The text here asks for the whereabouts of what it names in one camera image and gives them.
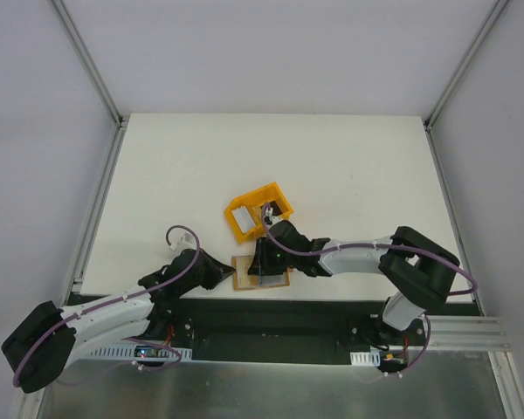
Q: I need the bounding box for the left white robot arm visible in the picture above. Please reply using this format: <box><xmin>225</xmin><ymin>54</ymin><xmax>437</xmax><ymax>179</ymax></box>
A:
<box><xmin>1</xmin><ymin>249</ymin><xmax>235</xmax><ymax>394</ymax></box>

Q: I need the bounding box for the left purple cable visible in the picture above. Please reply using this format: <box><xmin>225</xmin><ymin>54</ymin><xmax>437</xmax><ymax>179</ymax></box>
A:
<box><xmin>11</xmin><ymin>225</ymin><xmax>202</xmax><ymax>388</ymax></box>

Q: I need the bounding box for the left white cable duct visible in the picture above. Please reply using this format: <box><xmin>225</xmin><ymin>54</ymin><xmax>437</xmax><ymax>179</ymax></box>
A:
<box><xmin>83</xmin><ymin>343</ymin><xmax>192</xmax><ymax>362</ymax></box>

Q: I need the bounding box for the right aluminium rail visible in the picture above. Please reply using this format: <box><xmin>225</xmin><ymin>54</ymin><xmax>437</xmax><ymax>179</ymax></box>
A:
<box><xmin>429</xmin><ymin>316</ymin><xmax>510</xmax><ymax>352</ymax></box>

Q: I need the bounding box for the black credit card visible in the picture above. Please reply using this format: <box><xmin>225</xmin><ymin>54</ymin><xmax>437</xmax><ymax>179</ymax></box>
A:
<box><xmin>265</xmin><ymin>201</ymin><xmax>283</xmax><ymax>217</ymax></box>

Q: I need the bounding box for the purple cable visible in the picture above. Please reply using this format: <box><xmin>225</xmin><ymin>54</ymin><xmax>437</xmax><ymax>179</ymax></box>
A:
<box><xmin>11</xmin><ymin>225</ymin><xmax>202</xmax><ymax>388</ymax></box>
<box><xmin>261</xmin><ymin>202</ymin><xmax>479</xmax><ymax>385</ymax></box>

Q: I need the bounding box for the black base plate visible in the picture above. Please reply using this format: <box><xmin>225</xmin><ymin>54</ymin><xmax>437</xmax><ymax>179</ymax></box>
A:
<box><xmin>137</xmin><ymin>299</ymin><xmax>425</xmax><ymax>365</ymax></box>

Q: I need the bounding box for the left aluminium frame post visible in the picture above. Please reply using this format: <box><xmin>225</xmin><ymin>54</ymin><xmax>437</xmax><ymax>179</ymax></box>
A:
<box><xmin>50</xmin><ymin>0</ymin><xmax>130</xmax><ymax>127</ymax></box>

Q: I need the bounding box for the aluminium frame post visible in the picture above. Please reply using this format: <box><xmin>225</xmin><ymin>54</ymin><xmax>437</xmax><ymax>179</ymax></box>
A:
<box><xmin>422</xmin><ymin>0</ymin><xmax>514</xmax><ymax>130</ymax></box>
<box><xmin>50</xmin><ymin>0</ymin><xmax>130</xmax><ymax>127</ymax></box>

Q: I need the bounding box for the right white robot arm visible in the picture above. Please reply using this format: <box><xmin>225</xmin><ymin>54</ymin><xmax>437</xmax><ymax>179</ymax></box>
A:
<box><xmin>248</xmin><ymin>220</ymin><xmax>459</xmax><ymax>345</ymax></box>

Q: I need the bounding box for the orange leather card holder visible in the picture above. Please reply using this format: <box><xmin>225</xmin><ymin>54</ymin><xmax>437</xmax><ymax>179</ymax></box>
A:
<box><xmin>231</xmin><ymin>256</ymin><xmax>290</xmax><ymax>292</ymax></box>

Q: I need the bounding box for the right white cable duct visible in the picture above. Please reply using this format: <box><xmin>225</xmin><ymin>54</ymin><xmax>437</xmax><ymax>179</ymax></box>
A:
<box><xmin>350</xmin><ymin>350</ymin><xmax>381</xmax><ymax>367</ymax></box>

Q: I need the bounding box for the white cable duct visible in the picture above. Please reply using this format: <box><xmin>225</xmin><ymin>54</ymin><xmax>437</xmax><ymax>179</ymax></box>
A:
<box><xmin>350</xmin><ymin>350</ymin><xmax>381</xmax><ymax>367</ymax></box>
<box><xmin>83</xmin><ymin>343</ymin><xmax>192</xmax><ymax>362</ymax></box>

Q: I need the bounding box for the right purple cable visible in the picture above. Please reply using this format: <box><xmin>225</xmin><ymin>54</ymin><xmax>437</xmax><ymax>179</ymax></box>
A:
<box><xmin>261</xmin><ymin>202</ymin><xmax>479</xmax><ymax>385</ymax></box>

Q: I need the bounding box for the yellow plastic bin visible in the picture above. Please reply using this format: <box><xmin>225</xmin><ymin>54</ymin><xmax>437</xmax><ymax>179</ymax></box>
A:
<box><xmin>224</xmin><ymin>182</ymin><xmax>293</xmax><ymax>244</ymax></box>

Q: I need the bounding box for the right aluminium frame post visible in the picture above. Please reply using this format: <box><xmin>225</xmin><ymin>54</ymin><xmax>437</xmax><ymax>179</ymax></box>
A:
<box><xmin>422</xmin><ymin>0</ymin><xmax>514</xmax><ymax>130</ymax></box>

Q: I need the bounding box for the grey credit card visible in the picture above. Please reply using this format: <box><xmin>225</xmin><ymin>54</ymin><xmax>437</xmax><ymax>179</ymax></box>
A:
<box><xmin>231</xmin><ymin>206</ymin><xmax>256</xmax><ymax>234</ymax></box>

